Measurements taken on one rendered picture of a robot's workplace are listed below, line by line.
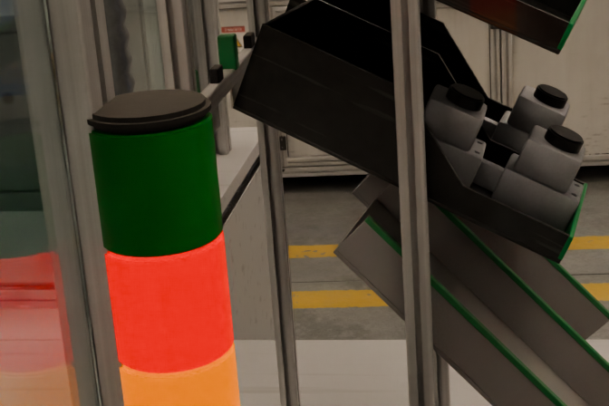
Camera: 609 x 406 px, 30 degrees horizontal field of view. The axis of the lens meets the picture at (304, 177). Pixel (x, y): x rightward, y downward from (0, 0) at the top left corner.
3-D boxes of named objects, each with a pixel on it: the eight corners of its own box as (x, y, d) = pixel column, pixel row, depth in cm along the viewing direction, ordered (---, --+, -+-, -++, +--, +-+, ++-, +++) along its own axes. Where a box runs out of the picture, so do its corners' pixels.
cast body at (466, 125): (472, 173, 95) (507, 99, 92) (468, 191, 91) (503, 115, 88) (381, 133, 96) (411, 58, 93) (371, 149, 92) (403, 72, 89)
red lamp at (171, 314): (244, 321, 50) (234, 216, 48) (220, 374, 45) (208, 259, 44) (134, 321, 51) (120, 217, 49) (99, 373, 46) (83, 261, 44)
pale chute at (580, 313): (582, 342, 117) (613, 315, 115) (569, 403, 105) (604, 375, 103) (385, 152, 117) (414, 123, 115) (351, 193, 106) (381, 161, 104)
